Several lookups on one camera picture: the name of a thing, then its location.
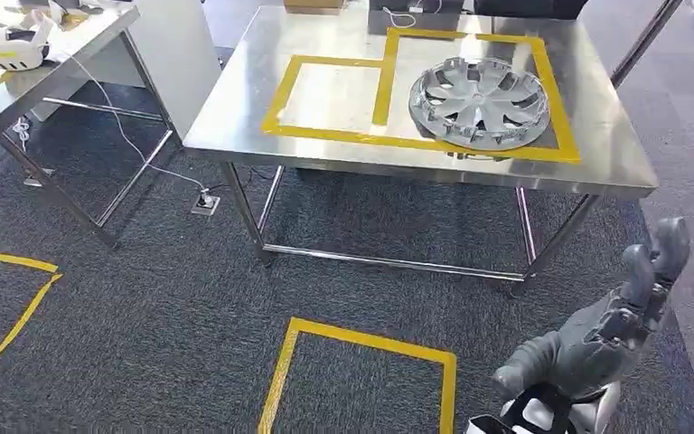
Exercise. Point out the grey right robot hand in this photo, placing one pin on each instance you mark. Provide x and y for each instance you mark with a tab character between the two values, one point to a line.
586	353

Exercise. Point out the yellow floor tape square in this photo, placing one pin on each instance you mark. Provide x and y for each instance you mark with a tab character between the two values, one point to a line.
371	342

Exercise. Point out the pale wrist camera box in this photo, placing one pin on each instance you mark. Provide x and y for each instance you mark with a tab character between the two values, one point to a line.
479	427

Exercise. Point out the white VR headset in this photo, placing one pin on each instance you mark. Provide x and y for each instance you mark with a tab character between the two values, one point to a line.
15	48

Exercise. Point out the yellow floor tape outline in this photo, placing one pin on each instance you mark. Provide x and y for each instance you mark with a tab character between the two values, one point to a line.
18	323

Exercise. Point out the large steel table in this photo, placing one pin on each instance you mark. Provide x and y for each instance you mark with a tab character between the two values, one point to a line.
335	156

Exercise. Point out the white cabinet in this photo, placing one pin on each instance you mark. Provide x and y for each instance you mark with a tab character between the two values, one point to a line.
179	60

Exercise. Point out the small steel table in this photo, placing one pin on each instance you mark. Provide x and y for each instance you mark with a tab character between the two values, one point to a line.
71	54

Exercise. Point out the silver wheel hubcap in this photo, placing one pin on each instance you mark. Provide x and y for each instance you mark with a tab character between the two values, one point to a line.
479	102

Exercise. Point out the black box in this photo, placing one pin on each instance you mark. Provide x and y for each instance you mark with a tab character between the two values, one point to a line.
419	21

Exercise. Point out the floor power socket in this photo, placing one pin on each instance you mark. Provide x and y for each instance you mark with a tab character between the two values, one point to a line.
205	203

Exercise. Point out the cardboard box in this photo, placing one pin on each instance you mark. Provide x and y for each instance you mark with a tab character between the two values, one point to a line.
314	6

